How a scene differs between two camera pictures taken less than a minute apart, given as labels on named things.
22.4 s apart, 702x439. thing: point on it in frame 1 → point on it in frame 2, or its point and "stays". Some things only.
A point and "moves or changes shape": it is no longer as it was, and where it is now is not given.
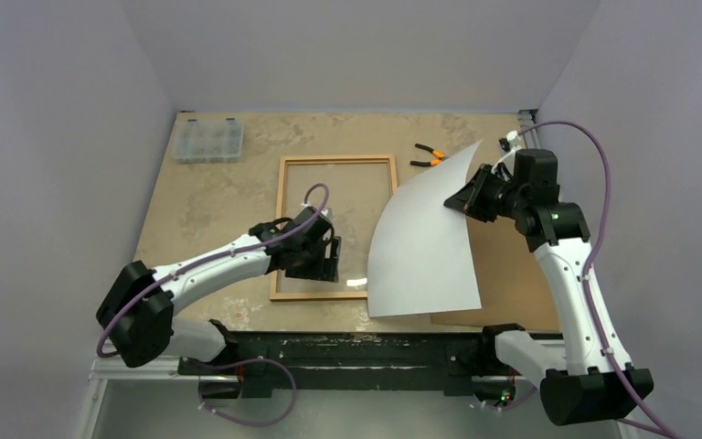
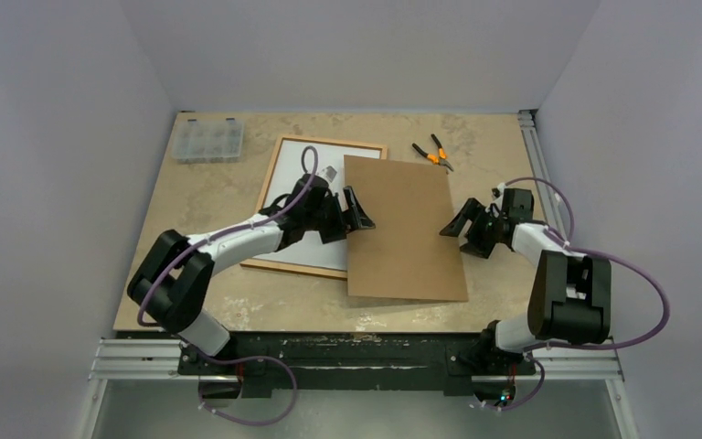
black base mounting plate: (465, 360) stays
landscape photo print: (423, 260) → (285, 173)
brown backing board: (513, 284) → (404, 256)
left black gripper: (324, 270) → (338, 231)
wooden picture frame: (354, 191) moves or changes shape
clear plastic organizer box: (216, 141) stays
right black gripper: (477, 193) → (480, 227)
